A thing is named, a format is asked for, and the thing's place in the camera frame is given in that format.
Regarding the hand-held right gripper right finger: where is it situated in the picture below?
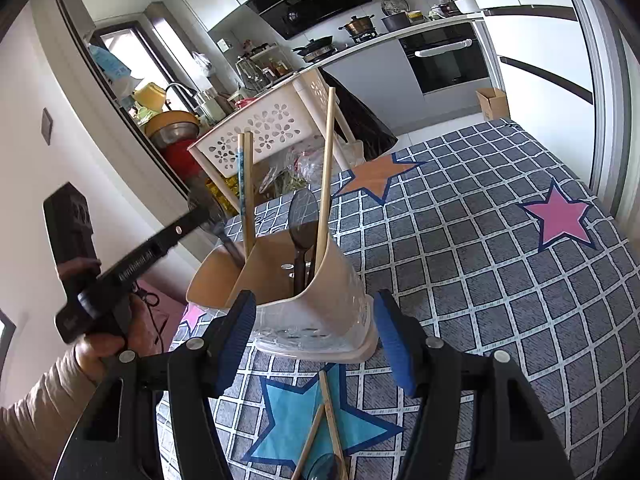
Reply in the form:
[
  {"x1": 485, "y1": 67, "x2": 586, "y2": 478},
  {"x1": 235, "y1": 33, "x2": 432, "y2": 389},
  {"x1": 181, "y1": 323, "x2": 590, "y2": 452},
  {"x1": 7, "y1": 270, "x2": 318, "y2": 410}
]
[{"x1": 374, "y1": 289, "x2": 576, "y2": 480}]

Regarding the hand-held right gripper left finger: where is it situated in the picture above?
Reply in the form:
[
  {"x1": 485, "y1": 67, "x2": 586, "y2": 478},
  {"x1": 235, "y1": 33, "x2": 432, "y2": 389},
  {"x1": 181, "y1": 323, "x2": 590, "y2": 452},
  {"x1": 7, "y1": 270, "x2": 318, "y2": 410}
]
[{"x1": 55, "y1": 289, "x2": 258, "y2": 480}]

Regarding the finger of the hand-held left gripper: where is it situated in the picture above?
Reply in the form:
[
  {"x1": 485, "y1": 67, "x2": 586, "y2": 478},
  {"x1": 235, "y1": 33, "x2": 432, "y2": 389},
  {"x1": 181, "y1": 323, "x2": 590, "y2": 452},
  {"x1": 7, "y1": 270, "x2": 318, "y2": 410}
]
[{"x1": 154, "y1": 203, "x2": 227, "y2": 256}]

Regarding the beige plastic utensil holder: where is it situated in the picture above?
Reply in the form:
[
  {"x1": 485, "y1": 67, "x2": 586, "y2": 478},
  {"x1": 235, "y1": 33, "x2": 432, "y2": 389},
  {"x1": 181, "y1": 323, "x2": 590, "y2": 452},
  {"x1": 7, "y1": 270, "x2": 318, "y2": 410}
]
[{"x1": 186, "y1": 232, "x2": 376, "y2": 363}]

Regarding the plain bamboo chopstick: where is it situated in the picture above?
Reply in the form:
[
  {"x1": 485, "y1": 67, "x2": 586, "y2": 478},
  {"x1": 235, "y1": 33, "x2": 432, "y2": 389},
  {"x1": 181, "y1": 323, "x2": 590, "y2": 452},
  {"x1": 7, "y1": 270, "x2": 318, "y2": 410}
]
[
  {"x1": 291, "y1": 404, "x2": 326, "y2": 480},
  {"x1": 312, "y1": 86, "x2": 337, "y2": 266}
]

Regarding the person's left forearm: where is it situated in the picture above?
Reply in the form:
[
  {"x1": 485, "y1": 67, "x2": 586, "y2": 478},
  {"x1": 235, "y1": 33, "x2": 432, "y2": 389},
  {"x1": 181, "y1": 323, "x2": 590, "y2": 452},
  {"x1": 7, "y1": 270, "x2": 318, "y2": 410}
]
[{"x1": 0, "y1": 355, "x2": 106, "y2": 480}]

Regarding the person's left hand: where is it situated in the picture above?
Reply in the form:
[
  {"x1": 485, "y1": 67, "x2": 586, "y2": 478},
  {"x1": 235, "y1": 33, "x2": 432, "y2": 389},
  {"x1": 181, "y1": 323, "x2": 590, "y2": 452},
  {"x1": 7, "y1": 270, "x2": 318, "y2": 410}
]
[{"x1": 75, "y1": 292, "x2": 163, "y2": 386}]

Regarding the yellow oil bottle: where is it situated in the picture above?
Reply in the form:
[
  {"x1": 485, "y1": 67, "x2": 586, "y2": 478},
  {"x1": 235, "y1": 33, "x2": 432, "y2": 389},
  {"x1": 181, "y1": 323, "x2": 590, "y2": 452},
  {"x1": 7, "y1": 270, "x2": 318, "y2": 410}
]
[{"x1": 202, "y1": 175, "x2": 241, "y2": 213}]

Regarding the red bucket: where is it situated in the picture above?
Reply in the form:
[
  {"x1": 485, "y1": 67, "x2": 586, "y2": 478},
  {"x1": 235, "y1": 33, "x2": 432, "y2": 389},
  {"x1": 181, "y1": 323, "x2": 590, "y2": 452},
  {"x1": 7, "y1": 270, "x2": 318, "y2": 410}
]
[{"x1": 162, "y1": 140, "x2": 203, "y2": 181}]

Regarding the pink plastic stool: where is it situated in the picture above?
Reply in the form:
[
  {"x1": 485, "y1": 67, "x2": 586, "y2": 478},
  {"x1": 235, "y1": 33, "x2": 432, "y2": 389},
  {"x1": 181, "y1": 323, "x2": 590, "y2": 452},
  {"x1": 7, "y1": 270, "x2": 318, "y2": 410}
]
[{"x1": 135, "y1": 280, "x2": 176, "y2": 346}]

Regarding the grey checked star tablecloth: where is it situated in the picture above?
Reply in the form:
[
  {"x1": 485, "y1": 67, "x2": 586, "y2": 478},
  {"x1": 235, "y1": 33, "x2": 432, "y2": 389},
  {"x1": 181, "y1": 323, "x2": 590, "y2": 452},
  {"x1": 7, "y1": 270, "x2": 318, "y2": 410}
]
[{"x1": 155, "y1": 119, "x2": 640, "y2": 480}]

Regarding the orange basin with metal bowl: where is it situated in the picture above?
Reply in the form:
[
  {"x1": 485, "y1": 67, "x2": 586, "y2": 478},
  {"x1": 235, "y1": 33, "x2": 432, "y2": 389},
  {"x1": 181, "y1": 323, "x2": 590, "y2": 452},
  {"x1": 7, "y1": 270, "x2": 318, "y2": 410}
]
[{"x1": 145, "y1": 110, "x2": 201, "y2": 148}]

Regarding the white flower-cutout basket cart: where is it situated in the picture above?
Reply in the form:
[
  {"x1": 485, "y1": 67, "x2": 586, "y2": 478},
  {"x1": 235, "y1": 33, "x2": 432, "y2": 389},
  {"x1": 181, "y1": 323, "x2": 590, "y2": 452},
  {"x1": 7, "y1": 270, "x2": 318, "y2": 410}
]
[{"x1": 187, "y1": 67, "x2": 366, "y2": 201}]

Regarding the yellow container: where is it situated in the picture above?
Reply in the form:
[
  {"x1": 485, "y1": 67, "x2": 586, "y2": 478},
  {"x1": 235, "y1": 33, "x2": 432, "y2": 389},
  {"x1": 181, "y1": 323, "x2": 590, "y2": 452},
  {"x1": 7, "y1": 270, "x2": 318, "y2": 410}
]
[{"x1": 132, "y1": 81, "x2": 168, "y2": 111}]

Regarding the metal kitchen faucet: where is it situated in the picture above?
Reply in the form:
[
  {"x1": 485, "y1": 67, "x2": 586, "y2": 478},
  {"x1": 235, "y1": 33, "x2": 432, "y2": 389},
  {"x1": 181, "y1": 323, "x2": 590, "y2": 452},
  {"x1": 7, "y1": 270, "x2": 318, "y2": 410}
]
[{"x1": 164, "y1": 82, "x2": 201, "y2": 116}]

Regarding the hanging clear plastic bag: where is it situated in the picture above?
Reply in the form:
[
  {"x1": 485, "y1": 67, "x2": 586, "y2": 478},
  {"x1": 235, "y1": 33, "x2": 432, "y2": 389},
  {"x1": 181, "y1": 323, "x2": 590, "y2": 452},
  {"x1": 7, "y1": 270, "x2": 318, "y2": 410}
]
[{"x1": 191, "y1": 52, "x2": 216, "y2": 78}]

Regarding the blue paper sheet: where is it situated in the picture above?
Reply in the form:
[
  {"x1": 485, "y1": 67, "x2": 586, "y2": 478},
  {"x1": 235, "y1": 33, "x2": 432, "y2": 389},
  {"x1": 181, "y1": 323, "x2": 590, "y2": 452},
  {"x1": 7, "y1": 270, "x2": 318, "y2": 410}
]
[{"x1": 90, "y1": 42, "x2": 131, "y2": 83}]

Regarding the black frying pan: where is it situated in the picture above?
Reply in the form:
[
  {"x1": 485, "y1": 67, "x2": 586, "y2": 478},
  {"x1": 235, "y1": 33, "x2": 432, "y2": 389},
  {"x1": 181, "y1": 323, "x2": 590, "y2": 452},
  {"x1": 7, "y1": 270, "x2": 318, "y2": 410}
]
[{"x1": 292, "y1": 35, "x2": 335, "y2": 56}]

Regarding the grey kitchen counter cabinet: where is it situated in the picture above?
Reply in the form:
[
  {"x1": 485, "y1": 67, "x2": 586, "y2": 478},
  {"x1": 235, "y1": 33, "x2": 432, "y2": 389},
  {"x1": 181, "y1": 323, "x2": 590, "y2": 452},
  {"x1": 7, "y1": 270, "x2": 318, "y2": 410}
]
[{"x1": 300, "y1": 12, "x2": 486, "y2": 126}]

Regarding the cardboard box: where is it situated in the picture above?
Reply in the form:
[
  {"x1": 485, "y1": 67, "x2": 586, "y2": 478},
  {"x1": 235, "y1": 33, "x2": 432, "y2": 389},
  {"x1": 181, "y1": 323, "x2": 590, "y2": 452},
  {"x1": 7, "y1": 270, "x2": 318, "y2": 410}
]
[{"x1": 475, "y1": 87, "x2": 511, "y2": 121}]

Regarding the black range hood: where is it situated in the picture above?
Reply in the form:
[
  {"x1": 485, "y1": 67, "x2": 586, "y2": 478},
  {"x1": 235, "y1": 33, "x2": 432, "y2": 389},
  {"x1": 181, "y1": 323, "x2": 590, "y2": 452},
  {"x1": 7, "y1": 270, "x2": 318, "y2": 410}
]
[{"x1": 245, "y1": 0, "x2": 373, "y2": 41}]

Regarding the copper cooking pot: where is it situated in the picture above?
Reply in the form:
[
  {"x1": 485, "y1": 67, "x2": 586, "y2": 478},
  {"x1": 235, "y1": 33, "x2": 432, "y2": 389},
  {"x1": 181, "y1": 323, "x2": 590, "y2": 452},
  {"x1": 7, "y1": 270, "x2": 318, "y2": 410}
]
[{"x1": 338, "y1": 15, "x2": 376, "y2": 37}]

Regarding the black built-in oven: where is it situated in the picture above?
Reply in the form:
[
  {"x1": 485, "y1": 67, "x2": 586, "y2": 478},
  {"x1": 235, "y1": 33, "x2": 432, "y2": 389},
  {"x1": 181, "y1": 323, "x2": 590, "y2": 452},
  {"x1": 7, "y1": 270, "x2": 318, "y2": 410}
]
[{"x1": 400, "y1": 22, "x2": 493, "y2": 95}]

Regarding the dark cooking pot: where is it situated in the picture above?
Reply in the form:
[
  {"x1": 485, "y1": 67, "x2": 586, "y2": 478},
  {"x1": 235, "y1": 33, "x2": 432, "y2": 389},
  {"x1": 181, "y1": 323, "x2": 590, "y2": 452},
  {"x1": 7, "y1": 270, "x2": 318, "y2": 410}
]
[{"x1": 381, "y1": 11, "x2": 412, "y2": 32}]

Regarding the white refrigerator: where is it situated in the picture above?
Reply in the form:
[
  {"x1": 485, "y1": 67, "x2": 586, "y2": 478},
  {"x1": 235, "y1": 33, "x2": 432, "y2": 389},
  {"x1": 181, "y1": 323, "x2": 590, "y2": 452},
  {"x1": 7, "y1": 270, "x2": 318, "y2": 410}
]
[{"x1": 452, "y1": 0, "x2": 601, "y2": 106}]

